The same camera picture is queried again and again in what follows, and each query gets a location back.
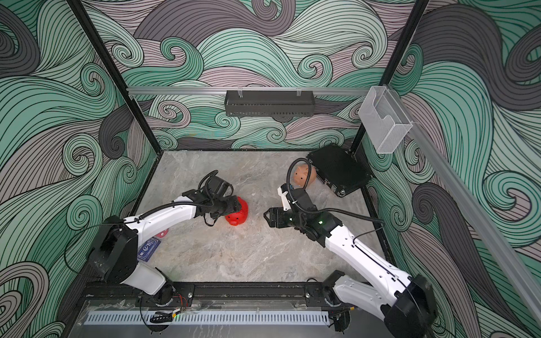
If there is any aluminium rail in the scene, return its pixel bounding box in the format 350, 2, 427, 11
126, 86, 372, 97
387, 87, 540, 323

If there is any white slotted cable duct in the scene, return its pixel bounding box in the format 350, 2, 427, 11
83, 310, 331, 326

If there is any black case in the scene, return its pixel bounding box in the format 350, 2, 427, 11
307, 144, 371, 198

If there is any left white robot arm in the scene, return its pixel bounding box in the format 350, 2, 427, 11
87, 170, 242, 306

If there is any aluminium right rail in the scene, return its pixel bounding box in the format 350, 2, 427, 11
387, 87, 540, 323

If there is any pink white bunny toy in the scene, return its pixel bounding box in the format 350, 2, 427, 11
155, 229, 168, 239

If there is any far pink piggy bank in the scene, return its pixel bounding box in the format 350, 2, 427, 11
292, 164, 317, 188

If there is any red piggy bank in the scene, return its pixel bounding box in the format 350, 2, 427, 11
225, 197, 249, 226

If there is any blue card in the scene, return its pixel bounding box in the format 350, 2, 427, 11
138, 237, 161, 262

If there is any black wall tray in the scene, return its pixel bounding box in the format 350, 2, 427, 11
224, 90, 316, 119

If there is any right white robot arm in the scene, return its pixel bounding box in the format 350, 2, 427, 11
263, 184, 438, 337

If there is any clear acrylic wall holder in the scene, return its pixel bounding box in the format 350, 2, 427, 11
359, 86, 412, 154

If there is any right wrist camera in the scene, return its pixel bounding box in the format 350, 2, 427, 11
277, 183, 291, 211

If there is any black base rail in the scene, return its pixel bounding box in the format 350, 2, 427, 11
83, 281, 349, 308

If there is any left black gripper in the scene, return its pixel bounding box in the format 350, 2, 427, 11
210, 196, 243, 220

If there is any aluminium back rail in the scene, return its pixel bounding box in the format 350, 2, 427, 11
126, 86, 372, 97

